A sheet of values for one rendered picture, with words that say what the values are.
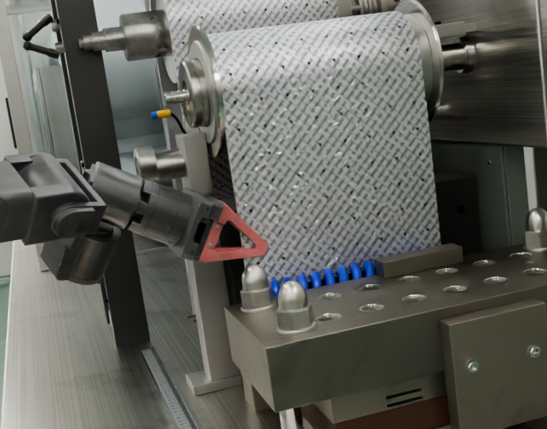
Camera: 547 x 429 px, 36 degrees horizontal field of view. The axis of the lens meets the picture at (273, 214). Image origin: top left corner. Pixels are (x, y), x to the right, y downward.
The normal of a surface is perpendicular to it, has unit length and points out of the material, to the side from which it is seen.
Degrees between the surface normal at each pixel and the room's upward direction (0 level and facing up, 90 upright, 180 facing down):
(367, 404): 90
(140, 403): 0
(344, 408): 90
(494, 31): 90
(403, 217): 90
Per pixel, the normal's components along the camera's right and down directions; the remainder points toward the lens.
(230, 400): -0.14, -0.98
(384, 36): 0.15, -0.45
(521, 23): -0.95, 0.18
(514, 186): 0.28, 0.12
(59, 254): -0.69, 0.09
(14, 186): 0.35, -0.79
